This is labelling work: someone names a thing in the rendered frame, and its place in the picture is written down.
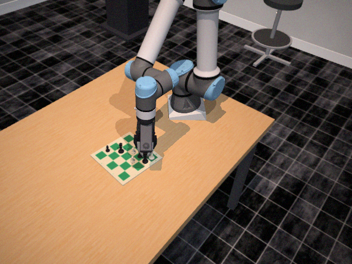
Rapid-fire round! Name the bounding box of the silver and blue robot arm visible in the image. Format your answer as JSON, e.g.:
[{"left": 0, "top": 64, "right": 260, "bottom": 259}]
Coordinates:
[{"left": 124, "top": 0, "right": 227, "bottom": 152}]

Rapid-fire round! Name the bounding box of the green and white chessboard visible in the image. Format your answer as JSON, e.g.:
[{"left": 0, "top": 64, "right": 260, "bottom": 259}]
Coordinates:
[{"left": 90, "top": 132, "right": 163, "bottom": 186}]

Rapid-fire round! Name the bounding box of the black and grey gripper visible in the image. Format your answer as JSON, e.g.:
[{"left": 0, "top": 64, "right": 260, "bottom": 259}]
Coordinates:
[{"left": 134, "top": 116, "right": 157, "bottom": 157}]

